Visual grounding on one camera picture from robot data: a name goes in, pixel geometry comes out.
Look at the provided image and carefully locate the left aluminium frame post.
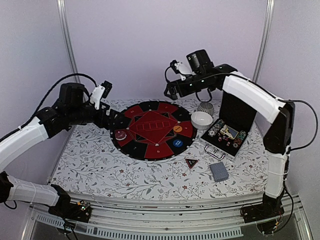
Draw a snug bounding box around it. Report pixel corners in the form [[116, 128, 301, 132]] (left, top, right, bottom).
[[56, 0, 78, 73]]

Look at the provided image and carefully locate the orange big blind button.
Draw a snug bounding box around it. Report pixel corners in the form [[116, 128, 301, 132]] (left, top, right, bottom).
[[173, 125, 183, 133]]

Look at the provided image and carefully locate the card deck in case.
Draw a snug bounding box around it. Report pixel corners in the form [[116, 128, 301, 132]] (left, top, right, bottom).
[[220, 124, 239, 140]]

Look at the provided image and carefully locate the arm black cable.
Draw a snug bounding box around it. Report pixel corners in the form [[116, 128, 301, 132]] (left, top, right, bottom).
[[17, 72, 98, 131], [284, 99, 318, 153]]

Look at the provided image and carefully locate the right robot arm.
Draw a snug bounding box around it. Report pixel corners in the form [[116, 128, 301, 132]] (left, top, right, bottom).
[[164, 49, 295, 218]]

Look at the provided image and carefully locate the aluminium frame post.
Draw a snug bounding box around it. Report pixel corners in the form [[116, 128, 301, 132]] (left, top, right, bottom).
[[56, 0, 78, 73], [252, 0, 275, 83]]

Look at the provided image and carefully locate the aluminium poker chip case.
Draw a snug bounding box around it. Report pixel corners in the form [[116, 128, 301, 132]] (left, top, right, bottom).
[[200, 92, 257, 161]]

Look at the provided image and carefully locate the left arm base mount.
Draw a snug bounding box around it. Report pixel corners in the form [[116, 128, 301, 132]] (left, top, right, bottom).
[[48, 184, 92, 223]]

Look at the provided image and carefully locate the poker chip stack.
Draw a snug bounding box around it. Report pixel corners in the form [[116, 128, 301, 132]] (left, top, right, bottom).
[[232, 130, 248, 148], [208, 119, 225, 137]]

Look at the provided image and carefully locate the grey striped ceramic mug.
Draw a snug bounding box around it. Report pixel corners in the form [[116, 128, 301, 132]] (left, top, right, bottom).
[[196, 102, 215, 116]]

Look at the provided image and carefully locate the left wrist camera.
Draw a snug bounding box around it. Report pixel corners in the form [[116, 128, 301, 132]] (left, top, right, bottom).
[[89, 80, 113, 110]]

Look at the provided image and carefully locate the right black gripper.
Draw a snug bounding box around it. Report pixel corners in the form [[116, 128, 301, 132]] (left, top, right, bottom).
[[165, 71, 212, 100]]

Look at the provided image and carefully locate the poker chip stack left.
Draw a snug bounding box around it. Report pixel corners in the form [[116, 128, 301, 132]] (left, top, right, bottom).
[[208, 119, 225, 137]]

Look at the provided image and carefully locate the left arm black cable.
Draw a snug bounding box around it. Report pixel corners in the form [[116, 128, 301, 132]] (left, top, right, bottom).
[[17, 72, 98, 131]]

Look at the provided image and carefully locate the right aluminium frame post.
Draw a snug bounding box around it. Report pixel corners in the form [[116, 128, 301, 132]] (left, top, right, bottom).
[[252, 0, 275, 83]]

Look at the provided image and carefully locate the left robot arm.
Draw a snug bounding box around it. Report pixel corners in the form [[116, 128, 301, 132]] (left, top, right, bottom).
[[0, 81, 115, 217]]

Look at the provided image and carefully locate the round red black poker mat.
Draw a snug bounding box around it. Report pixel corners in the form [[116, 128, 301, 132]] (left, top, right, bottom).
[[110, 100, 197, 161]]

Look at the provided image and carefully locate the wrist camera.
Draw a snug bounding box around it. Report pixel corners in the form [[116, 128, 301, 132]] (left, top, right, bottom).
[[170, 60, 193, 81], [89, 80, 113, 110]]

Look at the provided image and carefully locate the blue small blind button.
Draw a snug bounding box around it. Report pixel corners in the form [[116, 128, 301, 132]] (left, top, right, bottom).
[[172, 139, 184, 148]]

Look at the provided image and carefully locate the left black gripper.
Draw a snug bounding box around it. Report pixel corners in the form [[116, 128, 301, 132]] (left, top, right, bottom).
[[67, 101, 125, 130]]

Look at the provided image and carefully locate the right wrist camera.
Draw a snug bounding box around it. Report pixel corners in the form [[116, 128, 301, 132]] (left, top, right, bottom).
[[170, 60, 193, 81]]

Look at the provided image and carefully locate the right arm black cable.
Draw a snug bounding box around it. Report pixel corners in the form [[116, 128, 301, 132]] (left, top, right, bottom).
[[284, 99, 318, 153]]

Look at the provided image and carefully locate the aluminium front rail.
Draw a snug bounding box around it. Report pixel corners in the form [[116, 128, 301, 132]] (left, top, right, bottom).
[[22, 191, 313, 240]]

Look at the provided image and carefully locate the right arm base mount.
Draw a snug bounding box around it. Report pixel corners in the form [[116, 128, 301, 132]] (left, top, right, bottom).
[[240, 189, 294, 236]]

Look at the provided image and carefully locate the clear red dealer button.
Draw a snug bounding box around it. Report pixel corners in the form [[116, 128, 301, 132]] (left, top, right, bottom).
[[114, 130, 127, 141]]

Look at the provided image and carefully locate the poker chip stack right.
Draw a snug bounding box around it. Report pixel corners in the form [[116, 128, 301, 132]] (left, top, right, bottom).
[[232, 130, 248, 148]]

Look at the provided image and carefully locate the white ceramic bowl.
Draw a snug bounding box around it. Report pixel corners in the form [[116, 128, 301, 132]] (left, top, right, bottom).
[[191, 111, 213, 131]]

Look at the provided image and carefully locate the black triangular all-in marker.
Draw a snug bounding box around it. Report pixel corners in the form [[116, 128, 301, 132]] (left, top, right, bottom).
[[185, 158, 199, 169]]

